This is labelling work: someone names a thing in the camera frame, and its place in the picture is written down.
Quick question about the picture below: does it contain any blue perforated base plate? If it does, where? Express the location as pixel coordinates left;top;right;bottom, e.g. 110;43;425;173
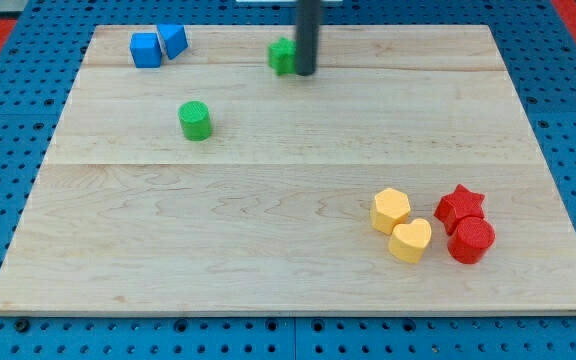
0;0;576;359

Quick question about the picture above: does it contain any blue cube block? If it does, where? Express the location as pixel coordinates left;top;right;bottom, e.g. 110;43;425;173
129;33;162;68

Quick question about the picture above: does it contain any red star block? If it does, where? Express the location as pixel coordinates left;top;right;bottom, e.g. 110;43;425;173
434;184;485;235

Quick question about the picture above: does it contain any wooden board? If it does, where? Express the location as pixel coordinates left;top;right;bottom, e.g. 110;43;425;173
0;25;576;317

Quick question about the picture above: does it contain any red cylinder block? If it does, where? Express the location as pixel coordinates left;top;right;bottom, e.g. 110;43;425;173
447;217;496;264

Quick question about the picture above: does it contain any yellow hexagon block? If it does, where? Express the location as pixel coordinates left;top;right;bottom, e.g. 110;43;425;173
369;188;411;235

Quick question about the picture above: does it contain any yellow heart block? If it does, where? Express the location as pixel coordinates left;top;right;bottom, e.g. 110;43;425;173
388;218;432;264

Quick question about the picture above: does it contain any blue triangle block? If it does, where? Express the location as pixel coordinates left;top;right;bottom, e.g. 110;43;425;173
157;24;189;60

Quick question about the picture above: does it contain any green cylinder block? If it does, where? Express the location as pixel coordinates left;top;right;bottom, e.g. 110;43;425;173
178;100;212;141

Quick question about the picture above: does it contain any green star block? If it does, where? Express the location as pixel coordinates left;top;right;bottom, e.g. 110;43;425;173
268;37;296;76

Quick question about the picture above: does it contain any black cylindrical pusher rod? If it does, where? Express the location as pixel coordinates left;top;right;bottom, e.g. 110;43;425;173
295;0;321;76

